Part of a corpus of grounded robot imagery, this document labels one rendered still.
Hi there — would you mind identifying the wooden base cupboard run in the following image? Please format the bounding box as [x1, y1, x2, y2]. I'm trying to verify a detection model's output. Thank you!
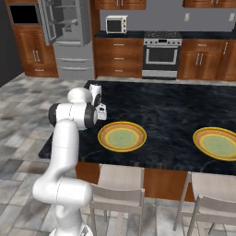
[177, 38, 236, 82]

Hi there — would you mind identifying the steel oven with hob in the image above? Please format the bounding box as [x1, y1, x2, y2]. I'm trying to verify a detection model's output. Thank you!
[141, 30, 183, 80]

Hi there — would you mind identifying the tall wooden cupboard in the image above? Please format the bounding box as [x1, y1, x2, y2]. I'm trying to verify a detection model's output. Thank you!
[5, 0, 60, 78]

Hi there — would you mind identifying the white toaster oven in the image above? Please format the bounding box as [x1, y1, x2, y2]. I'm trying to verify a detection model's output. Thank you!
[105, 15, 128, 35]

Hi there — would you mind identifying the wooden wall cupboard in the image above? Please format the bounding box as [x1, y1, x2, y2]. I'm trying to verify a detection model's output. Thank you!
[183, 0, 236, 9]
[94, 0, 148, 11]

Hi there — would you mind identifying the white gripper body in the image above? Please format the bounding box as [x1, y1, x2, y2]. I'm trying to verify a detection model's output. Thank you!
[97, 109, 108, 122]

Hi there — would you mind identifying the yellow orange green plate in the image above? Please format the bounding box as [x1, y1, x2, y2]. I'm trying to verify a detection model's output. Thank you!
[192, 126, 236, 162]
[97, 121, 148, 153]

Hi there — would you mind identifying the beige wooden stool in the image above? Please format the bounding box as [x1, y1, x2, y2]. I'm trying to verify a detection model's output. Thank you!
[172, 171, 236, 236]
[88, 163, 146, 236]

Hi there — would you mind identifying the grey fridge door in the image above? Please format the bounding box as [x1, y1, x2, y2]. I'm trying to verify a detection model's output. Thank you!
[37, 0, 58, 47]

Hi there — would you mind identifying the wooden kitchen island base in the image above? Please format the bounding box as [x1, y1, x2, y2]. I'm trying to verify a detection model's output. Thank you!
[75, 161, 197, 203]

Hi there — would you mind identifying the wooden drawer cabinet run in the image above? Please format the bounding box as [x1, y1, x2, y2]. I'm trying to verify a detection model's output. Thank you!
[93, 36, 145, 79]

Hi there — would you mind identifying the grey fridge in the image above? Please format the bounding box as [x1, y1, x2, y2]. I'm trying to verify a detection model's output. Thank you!
[45, 0, 96, 82]

